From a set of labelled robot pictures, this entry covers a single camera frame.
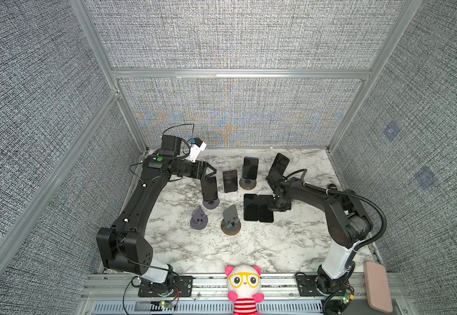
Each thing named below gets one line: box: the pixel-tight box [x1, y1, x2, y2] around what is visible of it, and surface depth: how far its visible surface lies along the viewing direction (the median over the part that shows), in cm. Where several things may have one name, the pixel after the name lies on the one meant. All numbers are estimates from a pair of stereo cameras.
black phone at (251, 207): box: [243, 193, 259, 222], surface depth 96 cm
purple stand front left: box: [189, 205, 209, 231], surface depth 88 cm
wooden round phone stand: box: [220, 204, 241, 236], surface depth 85 cm
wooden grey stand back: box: [239, 177, 257, 191], surface depth 105 cm
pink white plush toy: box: [224, 263, 265, 315], surface depth 69 cm
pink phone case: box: [363, 260, 394, 314], surface depth 72 cm
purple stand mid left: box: [202, 198, 220, 210], surface depth 97 cm
